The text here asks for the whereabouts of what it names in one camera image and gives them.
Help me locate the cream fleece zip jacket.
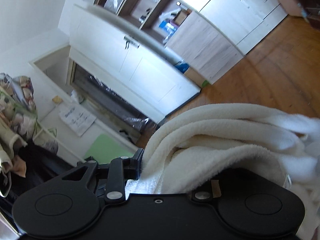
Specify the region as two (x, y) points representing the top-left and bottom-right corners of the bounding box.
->
(125, 103), (319, 239)

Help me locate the green mat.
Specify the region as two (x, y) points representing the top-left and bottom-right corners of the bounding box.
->
(84, 134), (135, 164)

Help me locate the white paper sheet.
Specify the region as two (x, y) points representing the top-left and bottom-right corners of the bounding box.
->
(59, 103), (97, 137)

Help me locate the floral patterned bag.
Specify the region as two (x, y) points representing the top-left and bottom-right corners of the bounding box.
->
(0, 73), (59, 197)

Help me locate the fireplace with dark glass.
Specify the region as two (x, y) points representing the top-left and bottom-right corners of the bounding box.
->
(67, 60), (158, 148)

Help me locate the white cabinet with shelves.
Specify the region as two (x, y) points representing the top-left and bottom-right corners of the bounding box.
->
(58, 0), (242, 123)

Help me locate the white wood drawer cabinet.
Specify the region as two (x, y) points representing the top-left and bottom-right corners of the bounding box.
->
(200, 0), (287, 55)

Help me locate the pink bag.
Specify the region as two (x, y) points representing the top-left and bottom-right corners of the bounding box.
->
(278, 0), (303, 17)

